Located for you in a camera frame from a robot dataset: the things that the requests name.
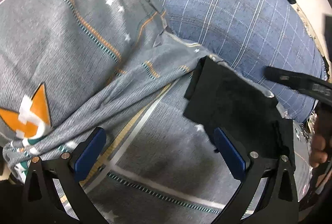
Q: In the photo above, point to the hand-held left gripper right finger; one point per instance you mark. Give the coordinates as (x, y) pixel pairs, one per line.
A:
(229, 154)

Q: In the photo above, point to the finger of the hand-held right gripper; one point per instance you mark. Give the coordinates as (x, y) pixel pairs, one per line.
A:
(298, 81)

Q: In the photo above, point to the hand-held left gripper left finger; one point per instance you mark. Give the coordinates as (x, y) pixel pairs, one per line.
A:
(89, 154)

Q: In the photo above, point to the black pants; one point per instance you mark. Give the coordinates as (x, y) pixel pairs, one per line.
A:
(233, 102)

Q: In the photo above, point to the person's right hand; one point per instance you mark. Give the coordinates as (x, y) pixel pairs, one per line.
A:
(319, 146)

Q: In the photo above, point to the grey star-print bedsheet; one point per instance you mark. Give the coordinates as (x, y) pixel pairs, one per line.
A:
(160, 141)

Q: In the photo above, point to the blue plaid pillow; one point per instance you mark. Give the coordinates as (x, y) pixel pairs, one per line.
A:
(233, 19)

